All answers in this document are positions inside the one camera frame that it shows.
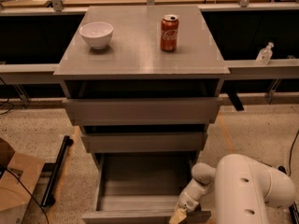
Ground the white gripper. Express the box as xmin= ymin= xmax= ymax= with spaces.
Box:
xmin=169 ymin=190 xmax=199 ymax=224

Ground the grey bottom drawer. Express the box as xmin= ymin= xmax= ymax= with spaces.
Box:
xmin=81 ymin=151 xmax=212 ymax=224

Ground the grey drawer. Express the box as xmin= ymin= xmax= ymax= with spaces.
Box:
xmin=81 ymin=151 xmax=212 ymax=224
xmin=64 ymin=97 xmax=222 ymax=126
xmin=81 ymin=133 xmax=207 ymax=153

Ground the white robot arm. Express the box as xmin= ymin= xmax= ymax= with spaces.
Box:
xmin=169 ymin=154 xmax=296 ymax=224

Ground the grey middle drawer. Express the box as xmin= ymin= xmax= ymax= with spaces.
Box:
xmin=81 ymin=133 xmax=207 ymax=153

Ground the grey drawer cabinet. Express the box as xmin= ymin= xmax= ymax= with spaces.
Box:
xmin=55 ymin=6 xmax=229 ymax=159

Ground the grey top drawer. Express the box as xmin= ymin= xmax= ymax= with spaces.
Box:
xmin=64 ymin=97 xmax=222 ymax=126

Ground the black bar stand left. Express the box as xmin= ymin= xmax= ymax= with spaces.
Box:
xmin=41 ymin=135 xmax=74 ymax=207

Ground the brown cardboard box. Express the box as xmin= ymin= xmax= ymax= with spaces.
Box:
xmin=0 ymin=138 xmax=45 ymax=224

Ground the clear sanitizer bottle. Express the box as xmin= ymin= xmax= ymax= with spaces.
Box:
xmin=256 ymin=42 xmax=274 ymax=65

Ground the red cola can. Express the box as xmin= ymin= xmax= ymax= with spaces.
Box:
xmin=160 ymin=14 xmax=179 ymax=52

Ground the white ceramic bowl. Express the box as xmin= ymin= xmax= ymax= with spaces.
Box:
xmin=79 ymin=21 xmax=114 ymax=49

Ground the black cable right floor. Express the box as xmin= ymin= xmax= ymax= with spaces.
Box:
xmin=287 ymin=128 xmax=299 ymax=177

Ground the black cable on box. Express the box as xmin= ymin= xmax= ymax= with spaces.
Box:
xmin=0 ymin=164 xmax=50 ymax=224

